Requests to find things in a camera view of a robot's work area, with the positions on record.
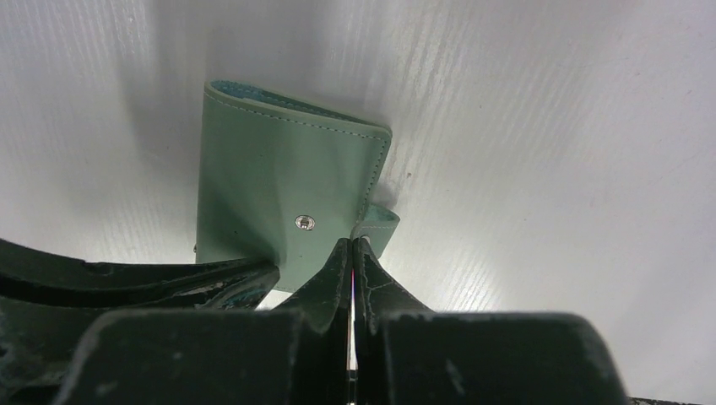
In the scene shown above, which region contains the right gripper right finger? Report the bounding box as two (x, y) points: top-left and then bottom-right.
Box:
(352, 238), (629, 404)

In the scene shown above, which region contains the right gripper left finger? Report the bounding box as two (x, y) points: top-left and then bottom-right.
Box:
(55, 239), (352, 404)

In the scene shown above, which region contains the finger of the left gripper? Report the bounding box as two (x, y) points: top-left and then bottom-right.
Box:
(1, 296), (253, 402)
(1, 240), (279, 308)

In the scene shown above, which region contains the green leather card holder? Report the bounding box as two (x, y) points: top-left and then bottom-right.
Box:
(195, 80), (399, 292)

